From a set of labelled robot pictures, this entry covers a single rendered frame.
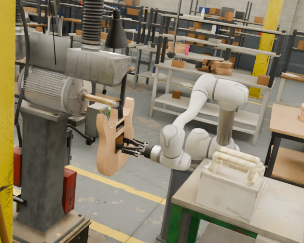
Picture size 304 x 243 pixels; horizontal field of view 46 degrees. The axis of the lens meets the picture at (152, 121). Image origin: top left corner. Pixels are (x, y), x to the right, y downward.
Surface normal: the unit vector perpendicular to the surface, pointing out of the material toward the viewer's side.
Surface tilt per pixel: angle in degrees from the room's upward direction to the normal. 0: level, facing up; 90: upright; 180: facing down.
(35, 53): 90
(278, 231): 0
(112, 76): 90
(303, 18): 90
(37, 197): 90
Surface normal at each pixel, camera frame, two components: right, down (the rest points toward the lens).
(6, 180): 0.90, 0.25
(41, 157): -0.41, 0.24
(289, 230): 0.14, -0.94
